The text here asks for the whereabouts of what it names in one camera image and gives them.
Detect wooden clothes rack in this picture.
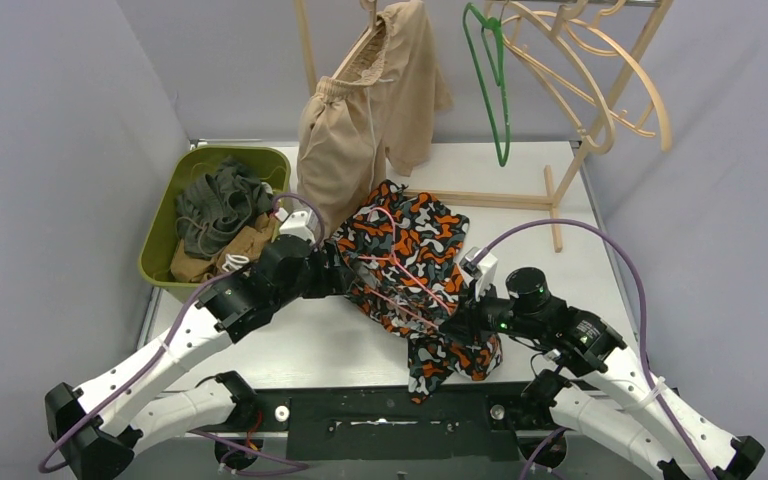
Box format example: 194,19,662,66
305,1,649,230

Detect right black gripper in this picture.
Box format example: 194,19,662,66
440,277,543,346

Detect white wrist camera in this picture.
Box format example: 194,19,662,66
459,247,498,301
275,208,318,244

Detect camouflage patterned shorts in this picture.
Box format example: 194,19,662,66
330,180,503,404

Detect pink hanger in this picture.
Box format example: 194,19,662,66
357,205,455,326

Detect dark green shorts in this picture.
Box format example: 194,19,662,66
174,157,274,260

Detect brown shorts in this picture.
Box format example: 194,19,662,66
170,214,278,283

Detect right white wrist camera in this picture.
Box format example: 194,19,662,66
459,247,498,301

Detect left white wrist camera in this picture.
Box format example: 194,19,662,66
275,208,318,244

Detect purple cable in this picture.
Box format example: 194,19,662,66
473,218,720,480
38,193,327,476

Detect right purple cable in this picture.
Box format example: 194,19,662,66
473,218,720,480

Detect beige shorts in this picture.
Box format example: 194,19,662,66
297,1,453,234

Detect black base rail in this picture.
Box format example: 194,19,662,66
102,380,690,480

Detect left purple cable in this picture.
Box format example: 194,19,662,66
38,193,327,476

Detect wooden hanger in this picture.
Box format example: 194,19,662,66
499,1,616,154
551,1,673,154

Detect olive green plastic basket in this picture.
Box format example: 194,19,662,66
138,145,292,301

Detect green hanger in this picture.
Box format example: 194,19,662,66
461,2,512,167

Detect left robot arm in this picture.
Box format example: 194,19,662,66
38,234,356,479

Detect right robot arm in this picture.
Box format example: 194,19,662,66
443,266,765,479

